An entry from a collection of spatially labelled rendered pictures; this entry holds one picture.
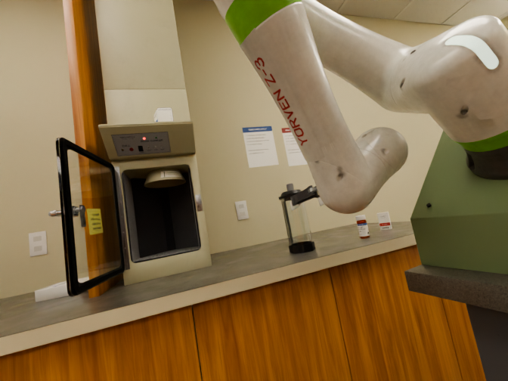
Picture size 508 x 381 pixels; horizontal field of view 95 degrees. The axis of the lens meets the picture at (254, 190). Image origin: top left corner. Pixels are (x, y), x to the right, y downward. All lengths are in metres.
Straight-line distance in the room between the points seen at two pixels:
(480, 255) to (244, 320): 0.57
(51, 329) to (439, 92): 0.91
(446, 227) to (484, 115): 0.21
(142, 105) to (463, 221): 1.08
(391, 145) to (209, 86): 1.34
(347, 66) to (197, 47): 1.38
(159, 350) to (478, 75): 0.86
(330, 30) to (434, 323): 1.04
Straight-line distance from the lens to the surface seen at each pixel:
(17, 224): 1.63
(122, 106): 1.14
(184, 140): 0.99
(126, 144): 1.00
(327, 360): 0.93
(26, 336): 0.80
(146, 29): 1.33
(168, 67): 1.22
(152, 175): 1.06
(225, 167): 1.48
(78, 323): 0.76
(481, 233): 0.56
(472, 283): 0.53
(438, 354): 1.23
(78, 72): 1.13
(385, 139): 0.54
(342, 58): 0.60
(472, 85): 0.49
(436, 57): 0.49
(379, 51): 0.61
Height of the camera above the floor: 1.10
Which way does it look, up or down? 7 degrees up
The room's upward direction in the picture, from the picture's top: 10 degrees counter-clockwise
